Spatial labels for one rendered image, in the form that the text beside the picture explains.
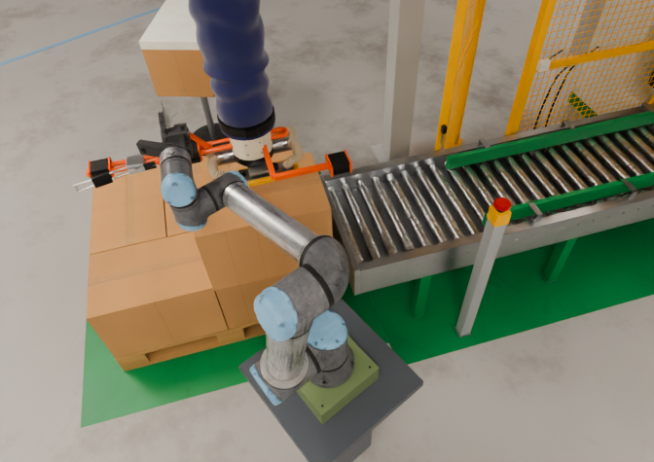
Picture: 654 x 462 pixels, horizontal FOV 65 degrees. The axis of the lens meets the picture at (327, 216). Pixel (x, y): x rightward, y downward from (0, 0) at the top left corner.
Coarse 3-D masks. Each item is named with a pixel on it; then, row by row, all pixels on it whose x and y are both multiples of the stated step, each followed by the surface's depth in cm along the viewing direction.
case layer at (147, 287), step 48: (96, 192) 294; (144, 192) 293; (96, 240) 269; (144, 240) 268; (192, 240) 266; (96, 288) 248; (144, 288) 247; (192, 288) 246; (240, 288) 252; (144, 336) 259; (192, 336) 270
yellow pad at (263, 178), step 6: (276, 162) 212; (246, 168) 214; (276, 168) 211; (282, 168) 213; (288, 168) 212; (294, 168) 213; (246, 174) 211; (264, 174) 211; (246, 180) 209; (252, 180) 209; (258, 180) 209; (264, 180) 209; (270, 180) 210
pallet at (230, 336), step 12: (252, 324) 278; (204, 336) 273; (216, 336) 276; (228, 336) 279; (240, 336) 283; (252, 336) 286; (156, 348) 270; (168, 348) 283; (180, 348) 282; (192, 348) 282; (204, 348) 282; (120, 360) 268; (132, 360) 271; (144, 360) 274; (156, 360) 278
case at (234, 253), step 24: (240, 168) 243; (264, 192) 232; (288, 192) 231; (312, 192) 231; (216, 216) 223; (312, 216) 224; (216, 240) 220; (240, 240) 224; (264, 240) 228; (216, 264) 231; (240, 264) 235; (264, 264) 239; (288, 264) 244; (216, 288) 244
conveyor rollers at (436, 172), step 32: (640, 128) 313; (512, 160) 297; (544, 160) 297; (576, 160) 296; (608, 160) 295; (640, 160) 295; (384, 192) 285; (416, 192) 283; (448, 192) 283; (480, 192) 283; (512, 192) 284; (640, 192) 277; (416, 224) 267; (448, 224) 268
